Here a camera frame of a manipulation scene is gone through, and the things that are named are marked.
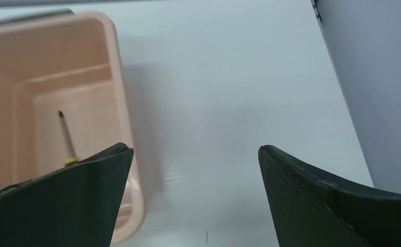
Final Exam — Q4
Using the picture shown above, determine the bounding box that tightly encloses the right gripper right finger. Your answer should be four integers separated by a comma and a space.
258, 145, 401, 246

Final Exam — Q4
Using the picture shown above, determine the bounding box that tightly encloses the pink plastic bin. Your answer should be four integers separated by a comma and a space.
0, 10, 145, 245

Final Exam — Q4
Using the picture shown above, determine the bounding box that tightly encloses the black yellow screwdriver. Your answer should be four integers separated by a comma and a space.
58, 110, 78, 167

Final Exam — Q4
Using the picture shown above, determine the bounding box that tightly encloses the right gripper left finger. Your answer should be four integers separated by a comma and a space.
0, 143, 134, 246

